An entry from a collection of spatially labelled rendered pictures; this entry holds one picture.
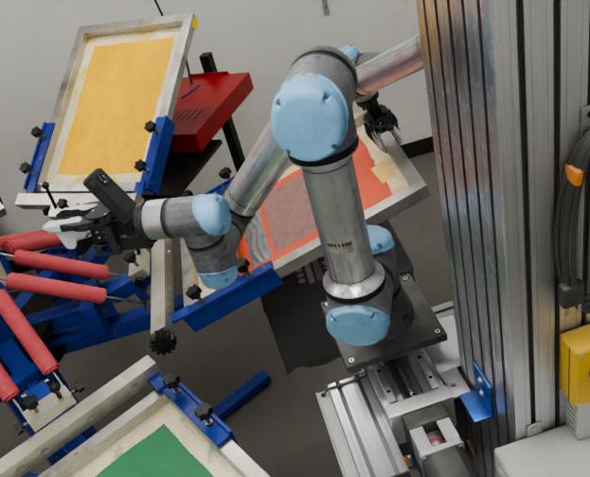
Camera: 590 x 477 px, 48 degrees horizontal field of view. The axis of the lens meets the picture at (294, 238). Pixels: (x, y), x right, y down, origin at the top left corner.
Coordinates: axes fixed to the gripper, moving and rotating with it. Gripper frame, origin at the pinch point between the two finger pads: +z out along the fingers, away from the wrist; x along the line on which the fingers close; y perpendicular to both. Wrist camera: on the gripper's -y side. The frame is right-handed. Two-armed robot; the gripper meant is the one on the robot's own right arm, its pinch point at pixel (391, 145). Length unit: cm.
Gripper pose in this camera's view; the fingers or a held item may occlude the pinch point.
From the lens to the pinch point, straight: 209.4
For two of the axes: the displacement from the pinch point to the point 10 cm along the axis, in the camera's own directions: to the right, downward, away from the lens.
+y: 1.7, 5.5, -8.2
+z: 4.7, 6.8, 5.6
